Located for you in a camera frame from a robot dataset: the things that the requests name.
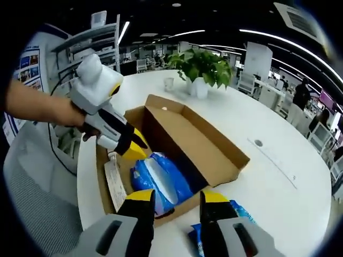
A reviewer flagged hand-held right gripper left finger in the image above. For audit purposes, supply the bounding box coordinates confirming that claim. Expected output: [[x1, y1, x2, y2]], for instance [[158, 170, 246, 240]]
[[69, 188, 157, 257]]

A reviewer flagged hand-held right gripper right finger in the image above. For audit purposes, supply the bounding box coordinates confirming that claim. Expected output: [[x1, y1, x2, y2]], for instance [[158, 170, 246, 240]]
[[199, 190, 286, 257]]

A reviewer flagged white tube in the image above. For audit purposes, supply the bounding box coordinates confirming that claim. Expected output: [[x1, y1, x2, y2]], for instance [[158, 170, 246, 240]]
[[103, 152, 128, 213]]

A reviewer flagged dark blue soft item pack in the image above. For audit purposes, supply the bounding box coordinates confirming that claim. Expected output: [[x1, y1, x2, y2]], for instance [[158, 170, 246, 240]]
[[130, 152, 195, 215]]

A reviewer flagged brown cardboard shoe box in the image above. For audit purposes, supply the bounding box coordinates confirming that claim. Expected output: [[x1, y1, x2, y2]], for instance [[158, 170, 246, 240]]
[[95, 94, 251, 228]]

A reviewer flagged person's left hand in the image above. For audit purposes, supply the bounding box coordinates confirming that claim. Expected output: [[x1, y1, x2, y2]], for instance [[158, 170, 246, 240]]
[[68, 101, 101, 142]]

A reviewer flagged grey metal shelf rack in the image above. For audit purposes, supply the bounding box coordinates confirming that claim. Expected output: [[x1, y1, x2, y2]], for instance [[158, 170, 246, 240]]
[[51, 10, 122, 81]]

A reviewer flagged bright ceiling light strip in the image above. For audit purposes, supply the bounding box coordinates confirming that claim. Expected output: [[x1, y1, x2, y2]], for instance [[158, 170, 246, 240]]
[[117, 21, 131, 46]]

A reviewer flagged green potted plant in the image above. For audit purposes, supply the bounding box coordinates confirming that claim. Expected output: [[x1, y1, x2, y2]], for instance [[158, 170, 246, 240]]
[[166, 48, 234, 100]]

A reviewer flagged white mesh chair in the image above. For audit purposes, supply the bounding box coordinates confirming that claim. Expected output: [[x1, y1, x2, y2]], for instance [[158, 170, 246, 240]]
[[3, 133, 84, 253]]

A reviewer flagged short ceiling light strip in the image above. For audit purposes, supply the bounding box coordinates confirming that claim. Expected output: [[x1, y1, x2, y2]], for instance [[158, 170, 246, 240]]
[[167, 29, 206, 39]]

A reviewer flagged white office chair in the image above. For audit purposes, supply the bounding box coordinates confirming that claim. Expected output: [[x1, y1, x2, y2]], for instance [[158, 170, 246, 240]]
[[307, 122, 332, 154]]

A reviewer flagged purple lit monitor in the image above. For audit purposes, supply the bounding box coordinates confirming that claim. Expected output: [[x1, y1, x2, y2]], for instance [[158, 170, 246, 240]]
[[318, 89, 336, 114]]

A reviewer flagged long curved ceiling light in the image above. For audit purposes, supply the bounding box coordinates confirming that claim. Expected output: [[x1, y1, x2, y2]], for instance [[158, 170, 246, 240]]
[[237, 28, 343, 76]]

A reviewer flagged ceiling air conditioner vent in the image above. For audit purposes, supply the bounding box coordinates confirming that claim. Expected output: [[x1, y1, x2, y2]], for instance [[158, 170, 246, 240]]
[[273, 2, 327, 45]]

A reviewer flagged wall poster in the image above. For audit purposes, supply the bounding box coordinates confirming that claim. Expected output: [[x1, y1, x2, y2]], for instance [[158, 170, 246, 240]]
[[2, 44, 44, 146]]

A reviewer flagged black cable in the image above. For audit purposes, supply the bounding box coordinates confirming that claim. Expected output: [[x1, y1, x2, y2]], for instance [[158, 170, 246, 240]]
[[47, 70, 79, 177]]

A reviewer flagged table cable cover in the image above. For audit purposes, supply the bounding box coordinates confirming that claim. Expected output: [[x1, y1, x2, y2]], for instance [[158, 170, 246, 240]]
[[246, 138, 299, 190]]

